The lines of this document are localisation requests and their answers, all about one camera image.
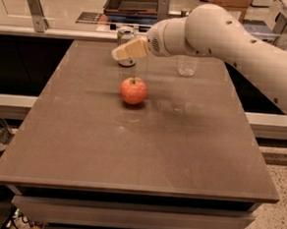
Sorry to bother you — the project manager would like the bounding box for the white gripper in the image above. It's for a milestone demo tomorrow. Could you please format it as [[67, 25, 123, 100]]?
[[111, 18, 187, 61]]

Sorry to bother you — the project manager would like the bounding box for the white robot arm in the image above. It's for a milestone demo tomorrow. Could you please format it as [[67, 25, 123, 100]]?
[[111, 4, 287, 115]]

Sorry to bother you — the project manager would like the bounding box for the red apple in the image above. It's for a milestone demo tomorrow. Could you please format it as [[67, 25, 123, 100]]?
[[120, 77, 147, 105]]

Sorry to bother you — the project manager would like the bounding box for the dark open tray box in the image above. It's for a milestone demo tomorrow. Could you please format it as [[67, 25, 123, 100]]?
[[103, 0, 158, 15]]

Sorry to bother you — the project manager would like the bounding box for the clear plastic water bottle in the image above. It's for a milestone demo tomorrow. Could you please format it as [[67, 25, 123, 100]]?
[[177, 55, 198, 78]]

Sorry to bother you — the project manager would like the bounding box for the dark label plate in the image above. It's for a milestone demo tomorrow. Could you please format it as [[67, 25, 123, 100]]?
[[76, 12, 101, 25]]

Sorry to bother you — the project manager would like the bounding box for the brown cardboard box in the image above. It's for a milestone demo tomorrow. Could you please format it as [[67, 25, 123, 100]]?
[[208, 0, 253, 22]]

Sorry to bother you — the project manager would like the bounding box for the middle metal glass bracket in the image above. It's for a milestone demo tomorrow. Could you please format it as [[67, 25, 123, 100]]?
[[157, 0, 170, 21]]

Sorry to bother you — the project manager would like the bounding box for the left metal glass bracket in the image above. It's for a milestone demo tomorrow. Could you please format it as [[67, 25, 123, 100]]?
[[27, 0, 49, 32]]

